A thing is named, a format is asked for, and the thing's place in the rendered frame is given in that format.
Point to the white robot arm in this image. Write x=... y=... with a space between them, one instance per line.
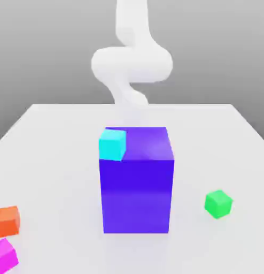
x=132 y=64

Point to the small cyan cube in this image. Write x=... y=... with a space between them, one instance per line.
x=111 y=145

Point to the small green cube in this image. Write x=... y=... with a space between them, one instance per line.
x=217 y=204

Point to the small orange cube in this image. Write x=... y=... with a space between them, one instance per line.
x=5 y=221

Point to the small magenta cube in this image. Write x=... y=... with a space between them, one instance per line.
x=3 y=256

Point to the large purple box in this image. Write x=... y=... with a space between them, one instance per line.
x=136 y=192

